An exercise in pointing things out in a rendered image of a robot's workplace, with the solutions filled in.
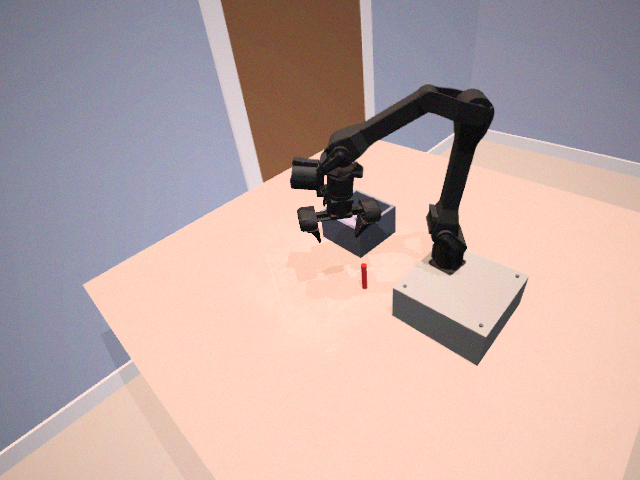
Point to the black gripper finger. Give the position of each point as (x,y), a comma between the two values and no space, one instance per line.
(316,233)
(361,225)

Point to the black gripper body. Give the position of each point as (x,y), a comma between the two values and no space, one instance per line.
(338,208)

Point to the red peg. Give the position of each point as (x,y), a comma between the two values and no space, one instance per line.
(364,276)

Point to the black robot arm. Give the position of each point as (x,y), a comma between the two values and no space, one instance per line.
(472,114)

